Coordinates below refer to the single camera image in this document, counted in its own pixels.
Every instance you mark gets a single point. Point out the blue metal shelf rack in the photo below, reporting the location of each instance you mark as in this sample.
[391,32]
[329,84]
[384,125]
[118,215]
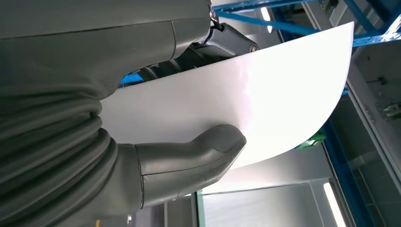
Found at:
[282,26]

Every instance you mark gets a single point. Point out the ceiling light strip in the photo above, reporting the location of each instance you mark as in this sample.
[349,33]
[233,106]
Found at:
[333,203]
[266,18]

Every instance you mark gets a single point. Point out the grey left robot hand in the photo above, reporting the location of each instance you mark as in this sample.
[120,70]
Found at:
[94,47]

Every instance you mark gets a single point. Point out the green plastic crate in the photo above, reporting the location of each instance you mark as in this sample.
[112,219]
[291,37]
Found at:
[311,142]

